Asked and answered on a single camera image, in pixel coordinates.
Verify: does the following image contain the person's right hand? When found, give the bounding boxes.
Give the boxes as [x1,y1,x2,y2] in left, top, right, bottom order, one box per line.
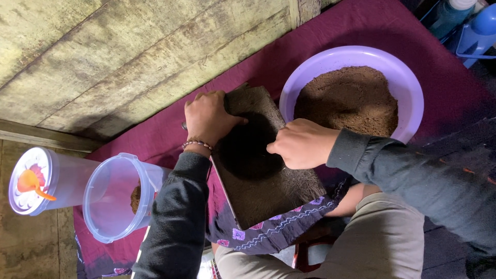
[267,118,342,170]

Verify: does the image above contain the person's left hand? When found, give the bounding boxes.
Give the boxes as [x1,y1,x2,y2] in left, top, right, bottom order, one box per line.
[184,90,249,150]

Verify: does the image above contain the purple plastic basin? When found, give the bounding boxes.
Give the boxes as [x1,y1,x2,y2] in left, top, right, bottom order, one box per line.
[279,46,425,145]

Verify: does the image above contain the heap of brown powder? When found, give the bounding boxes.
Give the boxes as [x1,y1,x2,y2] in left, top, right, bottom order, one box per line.
[293,66,399,138]

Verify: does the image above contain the red stool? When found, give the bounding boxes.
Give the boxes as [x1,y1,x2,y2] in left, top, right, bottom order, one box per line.
[291,232,338,273]

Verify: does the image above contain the person's khaki shorts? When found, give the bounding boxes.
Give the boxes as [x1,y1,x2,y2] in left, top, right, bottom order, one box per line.
[214,192,425,279]

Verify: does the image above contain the maroon batik cloth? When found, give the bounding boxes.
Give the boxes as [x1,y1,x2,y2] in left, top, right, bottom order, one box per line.
[73,0,496,279]

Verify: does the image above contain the small brown powder lump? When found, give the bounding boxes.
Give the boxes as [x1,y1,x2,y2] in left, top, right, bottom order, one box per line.
[130,180,142,215]

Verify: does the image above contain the clear bucket with powder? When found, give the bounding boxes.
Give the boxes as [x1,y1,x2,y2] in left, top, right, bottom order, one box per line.
[82,152,173,244]

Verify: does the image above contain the teal bottle with white cap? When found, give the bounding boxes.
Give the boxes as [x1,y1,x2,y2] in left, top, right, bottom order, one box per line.
[428,0,478,40]

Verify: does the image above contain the clear bucket with spoon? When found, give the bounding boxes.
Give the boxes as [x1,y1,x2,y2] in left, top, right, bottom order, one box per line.
[8,146,102,217]

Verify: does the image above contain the blue plastic jug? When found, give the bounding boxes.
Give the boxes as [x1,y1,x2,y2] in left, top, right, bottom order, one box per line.
[456,3,496,69]

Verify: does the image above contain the orange plastic spoon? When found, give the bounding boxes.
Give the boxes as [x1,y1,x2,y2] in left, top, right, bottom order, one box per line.
[17,169,57,202]

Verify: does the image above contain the brown bead bracelet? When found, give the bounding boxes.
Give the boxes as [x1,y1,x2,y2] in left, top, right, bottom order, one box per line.
[182,139,214,152]

